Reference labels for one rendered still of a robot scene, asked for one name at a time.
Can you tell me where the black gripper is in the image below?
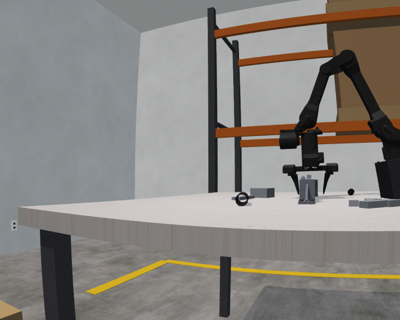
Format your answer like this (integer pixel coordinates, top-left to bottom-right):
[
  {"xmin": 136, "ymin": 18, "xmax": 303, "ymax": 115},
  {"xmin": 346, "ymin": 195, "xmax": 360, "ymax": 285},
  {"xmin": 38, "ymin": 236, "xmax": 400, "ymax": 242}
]
[{"xmin": 283, "ymin": 147, "xmax": 338, "ymax": 194}]

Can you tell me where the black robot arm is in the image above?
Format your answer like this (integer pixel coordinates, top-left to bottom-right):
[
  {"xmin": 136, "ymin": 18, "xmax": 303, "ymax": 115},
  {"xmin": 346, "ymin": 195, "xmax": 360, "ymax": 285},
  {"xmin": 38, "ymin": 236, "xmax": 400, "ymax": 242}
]
[{"xmin": 279, "ymin": 50, "xmax": 400, "ymax": 168}]

